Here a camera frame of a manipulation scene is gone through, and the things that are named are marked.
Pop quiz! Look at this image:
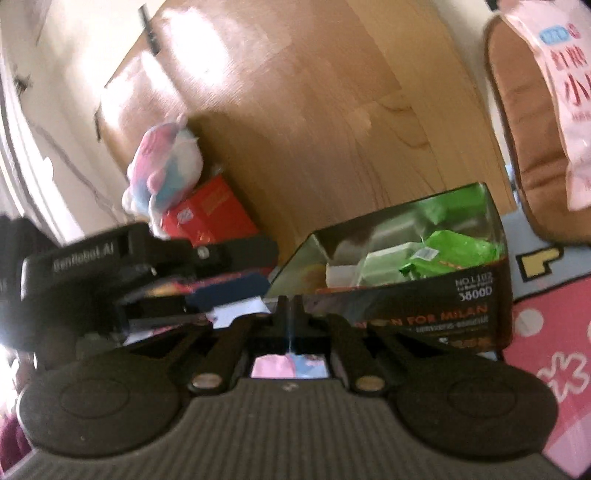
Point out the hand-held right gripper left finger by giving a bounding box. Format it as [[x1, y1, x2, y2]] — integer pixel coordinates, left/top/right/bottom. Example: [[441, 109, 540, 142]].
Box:
[[124, 295, 289, 392]]

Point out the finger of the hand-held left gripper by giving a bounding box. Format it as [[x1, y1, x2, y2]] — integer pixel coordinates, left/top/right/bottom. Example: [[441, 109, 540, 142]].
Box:
[[117, 295, 215, 344], [152, 234, 280, 311]]

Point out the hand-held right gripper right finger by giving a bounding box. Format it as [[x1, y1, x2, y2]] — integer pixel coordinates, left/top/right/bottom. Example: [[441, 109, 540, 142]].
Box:
[[294, 295, 462, 392]]

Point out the orange snack packet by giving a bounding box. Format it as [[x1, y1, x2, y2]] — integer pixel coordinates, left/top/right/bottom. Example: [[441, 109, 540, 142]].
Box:
[[139, 272, 259, 298]]

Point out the pale green snack packet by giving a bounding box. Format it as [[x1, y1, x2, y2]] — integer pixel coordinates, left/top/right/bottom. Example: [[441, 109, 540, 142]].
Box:
[[325, 244, 416, 291]]

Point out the black cardboard box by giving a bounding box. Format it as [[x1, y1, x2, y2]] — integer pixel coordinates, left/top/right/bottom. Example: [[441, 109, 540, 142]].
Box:
[[263, 182, 513, 356]]

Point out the bright green snack packet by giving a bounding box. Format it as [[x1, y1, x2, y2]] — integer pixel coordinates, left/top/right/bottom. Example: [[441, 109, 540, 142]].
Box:
[[399, 230, 504, 280]]

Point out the red gift box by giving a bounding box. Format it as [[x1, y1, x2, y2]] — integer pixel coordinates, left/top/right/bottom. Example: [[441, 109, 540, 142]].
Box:
[[161, 178, 259, 246]]

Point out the pink and blue plush toy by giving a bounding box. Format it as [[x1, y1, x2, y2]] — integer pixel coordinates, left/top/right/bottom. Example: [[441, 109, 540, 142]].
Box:
[[122, 115, 204, 238]]

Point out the wooden board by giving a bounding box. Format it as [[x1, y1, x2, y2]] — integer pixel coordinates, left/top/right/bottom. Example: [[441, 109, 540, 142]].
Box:
[[95, 0, 518, 278]]

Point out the printed cartoon blanket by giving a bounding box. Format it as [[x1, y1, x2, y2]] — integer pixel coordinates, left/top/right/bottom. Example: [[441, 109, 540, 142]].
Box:
[[252, 208, 591, 478]]

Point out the brown seat cushion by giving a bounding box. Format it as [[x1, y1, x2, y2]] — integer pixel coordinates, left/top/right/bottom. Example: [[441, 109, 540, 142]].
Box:
[[482, 14, 591, 245]]

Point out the large pink snack bag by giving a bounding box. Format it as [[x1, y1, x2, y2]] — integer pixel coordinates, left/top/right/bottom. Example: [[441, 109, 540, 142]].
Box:
[[499, 0, 591, 212]]

